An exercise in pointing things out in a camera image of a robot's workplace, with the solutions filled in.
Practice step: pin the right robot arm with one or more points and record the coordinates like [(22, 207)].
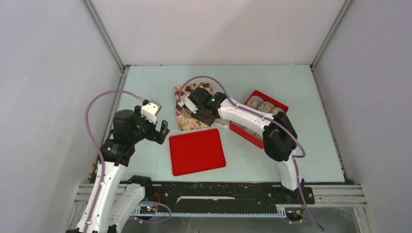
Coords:
[(278, 135)]

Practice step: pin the red chocolate box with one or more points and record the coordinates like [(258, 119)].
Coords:
[(249, 135)]

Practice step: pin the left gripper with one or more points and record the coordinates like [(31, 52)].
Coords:
[(159, 136)]

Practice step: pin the metal tongs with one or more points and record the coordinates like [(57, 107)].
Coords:
[(217, 123)]

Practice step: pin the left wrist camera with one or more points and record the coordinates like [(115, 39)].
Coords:
[(151, 110)]

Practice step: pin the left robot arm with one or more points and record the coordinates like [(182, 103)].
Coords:
[(101, 214)]

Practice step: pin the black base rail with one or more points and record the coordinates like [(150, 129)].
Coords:
[(227, 198)]

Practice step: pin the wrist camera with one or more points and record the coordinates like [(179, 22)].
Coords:
[(186, 103), (151, 110)]

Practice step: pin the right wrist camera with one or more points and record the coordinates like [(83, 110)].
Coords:
[(186, 103)]

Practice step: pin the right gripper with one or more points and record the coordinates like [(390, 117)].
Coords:
[(208, 122)]

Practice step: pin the floral tray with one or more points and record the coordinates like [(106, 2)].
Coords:
[(184, 121)]

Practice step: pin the red box lid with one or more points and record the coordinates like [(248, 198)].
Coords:
[(196, 152)]

